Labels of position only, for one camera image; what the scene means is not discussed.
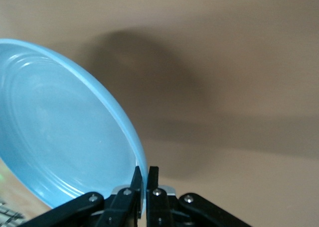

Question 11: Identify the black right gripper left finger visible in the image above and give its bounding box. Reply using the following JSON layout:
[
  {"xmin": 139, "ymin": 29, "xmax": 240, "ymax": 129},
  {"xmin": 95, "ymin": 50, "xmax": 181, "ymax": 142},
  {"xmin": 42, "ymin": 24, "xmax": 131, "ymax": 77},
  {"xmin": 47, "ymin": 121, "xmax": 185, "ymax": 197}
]
[{"xmin": 18, "ymin": 165, "xmax": 143, "ymax": 227}]

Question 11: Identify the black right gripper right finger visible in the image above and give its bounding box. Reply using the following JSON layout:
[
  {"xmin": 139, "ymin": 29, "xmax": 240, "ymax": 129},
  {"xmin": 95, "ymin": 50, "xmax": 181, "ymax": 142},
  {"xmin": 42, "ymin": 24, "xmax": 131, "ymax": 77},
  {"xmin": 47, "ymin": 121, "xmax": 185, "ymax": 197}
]
[{"xmin": 146, "ymin": 166, "xmax": 250, "ymax": 227}]

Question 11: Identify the blue shallow bowl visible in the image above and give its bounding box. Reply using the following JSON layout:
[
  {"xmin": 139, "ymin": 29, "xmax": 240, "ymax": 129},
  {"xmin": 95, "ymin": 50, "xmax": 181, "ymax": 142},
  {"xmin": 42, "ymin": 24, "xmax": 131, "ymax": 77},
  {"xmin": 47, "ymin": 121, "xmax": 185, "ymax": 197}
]
[{"xmin": 0, "ymin": 38, "xmax": 147, "ymax": 219}]

